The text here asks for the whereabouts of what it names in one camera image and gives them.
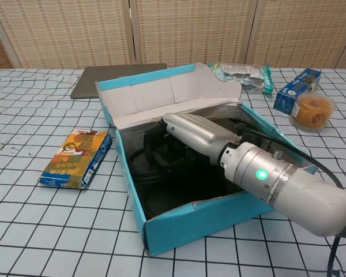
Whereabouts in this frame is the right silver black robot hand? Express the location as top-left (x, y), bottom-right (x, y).
top-left (144, 113), bottom-right (240, 174)

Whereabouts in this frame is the black rubber slipper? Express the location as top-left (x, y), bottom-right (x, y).
top-left (143, 117), bottom-right (249, 177)
top-left (129, 149), bottom-right (246, 220)

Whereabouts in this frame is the open blue cardboard shoe box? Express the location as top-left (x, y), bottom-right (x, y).
top-left (95, 63), bottom-right (318, 257)

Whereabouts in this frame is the teal plastic snack bag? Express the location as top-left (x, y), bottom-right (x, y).
top-left (206, 62), bottom-right (274, 95)

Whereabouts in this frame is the beige woven folding screen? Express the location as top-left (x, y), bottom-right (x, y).
top-left (0, 0), bottom-right (346, 70)

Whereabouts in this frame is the long blue printed box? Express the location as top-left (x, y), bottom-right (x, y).
top-left (273, 68), bottom-right (323, 118)

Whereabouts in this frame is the grey closed laptop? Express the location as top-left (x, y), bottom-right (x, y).
top-left (70, 63), bottom-right (168, 100)

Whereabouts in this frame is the orange round jar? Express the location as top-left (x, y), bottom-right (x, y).
top-left (288, 92), bottom-right (335, 133)

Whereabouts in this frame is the orange printed small carton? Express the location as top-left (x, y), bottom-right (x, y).
top-left (39, 129), bottom-right (113, 190)

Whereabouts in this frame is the blue checked tablecloth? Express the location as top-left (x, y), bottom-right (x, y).
top-left (0, 68), bottom-right (346, 277)

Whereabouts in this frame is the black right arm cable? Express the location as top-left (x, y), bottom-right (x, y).
top-left (233, 122), bottom-right (346, 277)

